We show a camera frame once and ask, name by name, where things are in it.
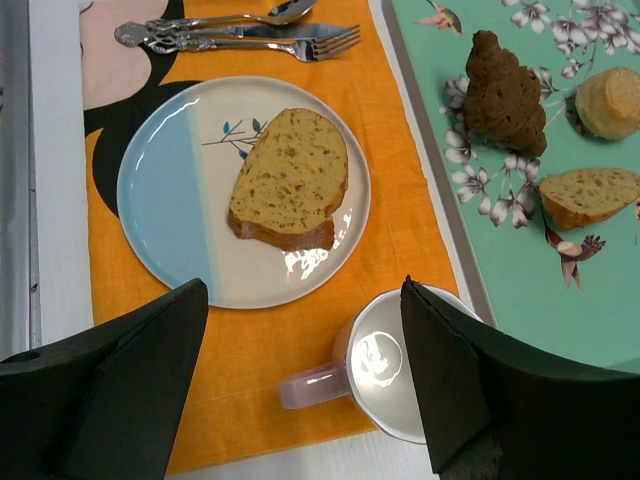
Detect aluminium frame rail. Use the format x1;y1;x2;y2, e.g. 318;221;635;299
1;1;41;359

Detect green floral tray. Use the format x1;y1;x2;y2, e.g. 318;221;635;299
381;1;639;372

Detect round yellow muffin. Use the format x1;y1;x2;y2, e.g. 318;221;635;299
575;67;639;140

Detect large yellow cake slice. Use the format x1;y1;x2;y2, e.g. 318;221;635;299
228;108;349;251

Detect pink and white mug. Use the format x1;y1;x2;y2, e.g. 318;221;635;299
279;289;464;445

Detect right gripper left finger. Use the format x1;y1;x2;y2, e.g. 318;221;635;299
1;279;208;479

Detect silver spoon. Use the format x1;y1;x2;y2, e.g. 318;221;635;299
144;0;317;32

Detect dark brown bread piece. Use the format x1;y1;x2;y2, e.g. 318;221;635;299
463;30;547;156

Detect silver knife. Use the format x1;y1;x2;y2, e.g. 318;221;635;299
114;22;345;48

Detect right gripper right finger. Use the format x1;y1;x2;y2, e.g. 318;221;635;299
400;280;639;479

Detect small yellow cake slice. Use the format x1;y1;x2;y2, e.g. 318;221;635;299
538;167;639;230

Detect white and blue plate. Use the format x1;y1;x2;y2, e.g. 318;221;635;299
117;76;371;309

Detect silver fork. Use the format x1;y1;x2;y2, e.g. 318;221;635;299
144;25;360;63

